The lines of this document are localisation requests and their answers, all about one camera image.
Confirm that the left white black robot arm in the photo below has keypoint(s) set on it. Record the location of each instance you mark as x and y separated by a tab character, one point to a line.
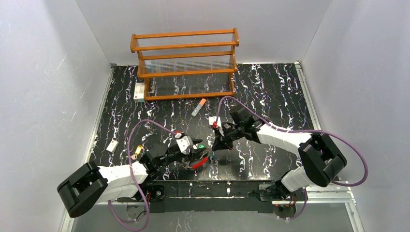
92	184

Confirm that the aluminium front frame rail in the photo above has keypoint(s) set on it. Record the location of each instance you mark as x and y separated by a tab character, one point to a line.
329	209

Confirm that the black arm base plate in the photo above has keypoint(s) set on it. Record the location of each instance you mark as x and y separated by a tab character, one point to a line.
221	196

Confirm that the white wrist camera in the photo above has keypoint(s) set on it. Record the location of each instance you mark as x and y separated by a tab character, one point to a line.
215	124
185	143

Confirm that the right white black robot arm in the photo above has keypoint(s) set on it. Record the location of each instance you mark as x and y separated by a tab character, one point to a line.
321	159

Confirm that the orange grey marker pen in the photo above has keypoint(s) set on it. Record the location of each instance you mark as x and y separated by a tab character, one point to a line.
198	107

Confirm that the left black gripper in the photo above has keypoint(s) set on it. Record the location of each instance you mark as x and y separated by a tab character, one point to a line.
185	155

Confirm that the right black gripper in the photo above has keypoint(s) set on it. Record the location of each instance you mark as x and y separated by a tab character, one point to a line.
226	135

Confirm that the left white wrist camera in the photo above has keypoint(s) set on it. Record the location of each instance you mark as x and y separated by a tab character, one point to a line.
185	143

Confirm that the white small tag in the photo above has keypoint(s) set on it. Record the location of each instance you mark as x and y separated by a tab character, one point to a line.
112	146

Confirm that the small white red box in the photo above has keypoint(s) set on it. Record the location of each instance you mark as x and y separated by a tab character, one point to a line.
139	93

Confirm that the red white keyring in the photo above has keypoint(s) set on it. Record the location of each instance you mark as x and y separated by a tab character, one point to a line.
197	163

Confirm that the wooden three-tier shelf rack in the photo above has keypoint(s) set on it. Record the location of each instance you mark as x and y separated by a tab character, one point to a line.
182	65

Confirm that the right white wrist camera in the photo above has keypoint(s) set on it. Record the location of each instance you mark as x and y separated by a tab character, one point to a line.
215	124

